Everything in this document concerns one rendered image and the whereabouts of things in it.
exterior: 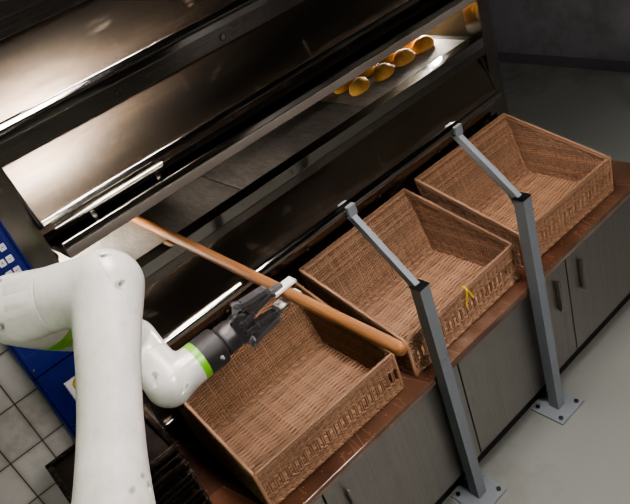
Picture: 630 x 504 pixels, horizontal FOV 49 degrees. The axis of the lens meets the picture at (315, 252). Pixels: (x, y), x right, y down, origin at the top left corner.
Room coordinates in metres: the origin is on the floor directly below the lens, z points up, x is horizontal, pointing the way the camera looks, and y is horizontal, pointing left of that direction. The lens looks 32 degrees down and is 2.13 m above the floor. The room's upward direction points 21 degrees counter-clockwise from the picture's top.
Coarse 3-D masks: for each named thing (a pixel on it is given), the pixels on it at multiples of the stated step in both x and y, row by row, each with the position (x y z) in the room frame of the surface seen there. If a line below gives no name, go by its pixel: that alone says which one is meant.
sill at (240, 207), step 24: (456, 48) 2.57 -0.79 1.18; (480, 48) 2.58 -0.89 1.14; (432, 72) 2.44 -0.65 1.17; (384, 96) 2.37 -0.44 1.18; (408, 96) 2.37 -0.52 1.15; (360, 120) 2.25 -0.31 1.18; (312, 144) 2.20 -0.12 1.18; (336, 144) 2.19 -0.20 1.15; (288, 168) 2.09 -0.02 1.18; (240, 192) 2.04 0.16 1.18; (264, 192) 2.03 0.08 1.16; (216, 216) 1.94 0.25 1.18; (168, 240) 1.90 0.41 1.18; (192, 240) 1.88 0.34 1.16; (144, 264) 1.81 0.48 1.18
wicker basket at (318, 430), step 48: (288, 336) 1.88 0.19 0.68; (336, 336) 1.82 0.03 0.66; (240, 384) 1.76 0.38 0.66; (288, 384) 1.76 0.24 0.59; (336, 384) 1.68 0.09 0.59; (384, 384) 1.61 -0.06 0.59; (240, 432) 1.63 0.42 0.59; (288, 432) 1.56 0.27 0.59; (336, 432) 1.44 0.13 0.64; (240, 480) 1.44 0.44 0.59; (288, 480) 1.35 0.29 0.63
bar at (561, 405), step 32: (448, 128) 1.95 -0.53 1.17; (416, 160) 1.86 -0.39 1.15; (480, 160) 1.89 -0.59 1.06; (512, 192) 1.80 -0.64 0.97; (320, 224) 1.68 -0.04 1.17; (288, 256) 1.61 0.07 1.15; (384, 256) 1.63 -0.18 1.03; (416, 288) 1.53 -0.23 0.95; (544, 288) 1.77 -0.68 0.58; (192, 320) 1.45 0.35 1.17; (544, 320) 1.76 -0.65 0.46; (544, 352) 1.77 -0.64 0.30; (448, 384) 1.52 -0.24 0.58; (448, 416) 1.55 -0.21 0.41; (480, 480) 1.53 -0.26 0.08
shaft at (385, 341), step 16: (144, 224) 2.01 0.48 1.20; (176, 240) 1.83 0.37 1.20; (208, 256) 1.67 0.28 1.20; (224, 256) 1.64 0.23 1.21; (240, 272) 1.54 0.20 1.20; (256, 272) 1.50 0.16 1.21; (288, 288) 1.38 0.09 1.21; (304, 304) 1.30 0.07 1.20; (320, 304) 1.27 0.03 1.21; (336, 320) 1.21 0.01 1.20; (352, 320) 1.18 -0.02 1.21; (368, 336) 1.12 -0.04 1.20; (384, 336) 1.09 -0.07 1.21; (400, 352) 1.04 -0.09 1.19
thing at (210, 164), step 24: (408, 24) 2.38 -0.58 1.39; (432, 24) 2.27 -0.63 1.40; (360, 48) 2.36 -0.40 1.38; (360, 72) 2.09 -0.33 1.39; (288, 96) 2.13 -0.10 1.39; (312, 96) 2.00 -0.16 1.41; (216, 144) 1.95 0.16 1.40; (240, 144) 1.86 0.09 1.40; (168, 168) 1.93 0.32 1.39; (168, 192) 1.73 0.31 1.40; (120, 216) 1.66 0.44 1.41; (48, 240) 1.75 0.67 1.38; (96, 240) 1.62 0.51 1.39
